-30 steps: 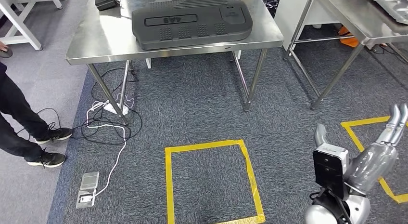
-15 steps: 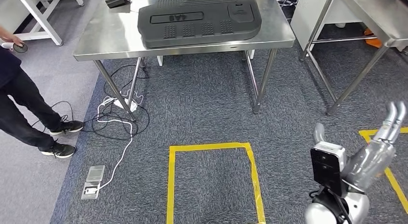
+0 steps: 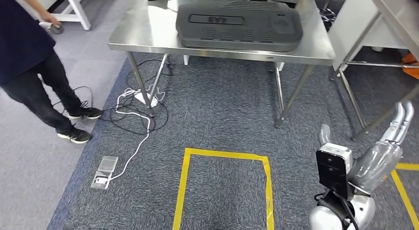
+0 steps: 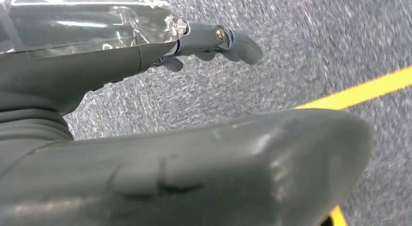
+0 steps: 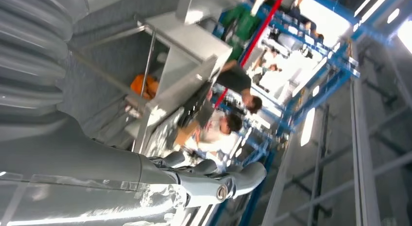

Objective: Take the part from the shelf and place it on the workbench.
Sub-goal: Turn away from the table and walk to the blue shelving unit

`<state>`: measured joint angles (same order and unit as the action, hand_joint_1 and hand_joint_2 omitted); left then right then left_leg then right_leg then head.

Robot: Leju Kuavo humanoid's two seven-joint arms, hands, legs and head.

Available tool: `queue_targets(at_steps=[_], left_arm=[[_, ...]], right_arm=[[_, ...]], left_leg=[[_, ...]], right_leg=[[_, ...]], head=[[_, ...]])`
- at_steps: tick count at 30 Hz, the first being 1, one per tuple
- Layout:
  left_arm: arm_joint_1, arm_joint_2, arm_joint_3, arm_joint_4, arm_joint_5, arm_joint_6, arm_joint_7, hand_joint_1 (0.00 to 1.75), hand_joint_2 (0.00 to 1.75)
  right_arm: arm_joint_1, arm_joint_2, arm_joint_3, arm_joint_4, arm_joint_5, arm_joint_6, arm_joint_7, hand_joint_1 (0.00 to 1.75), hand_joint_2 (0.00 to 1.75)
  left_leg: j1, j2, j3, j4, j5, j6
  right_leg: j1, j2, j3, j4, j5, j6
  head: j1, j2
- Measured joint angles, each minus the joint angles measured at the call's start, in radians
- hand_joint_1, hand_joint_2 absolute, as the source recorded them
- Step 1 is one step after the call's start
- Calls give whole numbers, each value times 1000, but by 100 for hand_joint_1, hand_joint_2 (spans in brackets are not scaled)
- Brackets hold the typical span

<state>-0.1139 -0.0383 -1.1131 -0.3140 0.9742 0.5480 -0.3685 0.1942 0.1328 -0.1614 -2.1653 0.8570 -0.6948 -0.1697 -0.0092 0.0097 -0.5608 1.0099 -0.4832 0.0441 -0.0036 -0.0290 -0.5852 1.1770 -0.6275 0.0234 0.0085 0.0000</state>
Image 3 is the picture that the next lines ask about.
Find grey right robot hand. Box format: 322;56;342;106
318;100;415;195

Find person's hand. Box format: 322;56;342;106
40;11;62;29

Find grey round handheld device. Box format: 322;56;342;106
39;21;64;35

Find stainless steel workbench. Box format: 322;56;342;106
108;0;336;129

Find person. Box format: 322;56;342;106
0;0;103;144

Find orange object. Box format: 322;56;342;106
401;52;419;80

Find white power strip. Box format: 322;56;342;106
133;90;159;108

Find white desk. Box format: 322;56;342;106
328;0;410;72

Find stainless steel table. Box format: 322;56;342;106
336;0;419;141

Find large black plastic cover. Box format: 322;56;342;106
175;0;304;52

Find white folding table frame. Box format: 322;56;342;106
31;0;92;32

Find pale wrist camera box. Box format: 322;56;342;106
316;142;354;174

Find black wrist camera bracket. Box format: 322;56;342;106
316;150;355;201

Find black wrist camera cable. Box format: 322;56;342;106
313;190;361;230

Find black cable bundle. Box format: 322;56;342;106
318;7;337;25

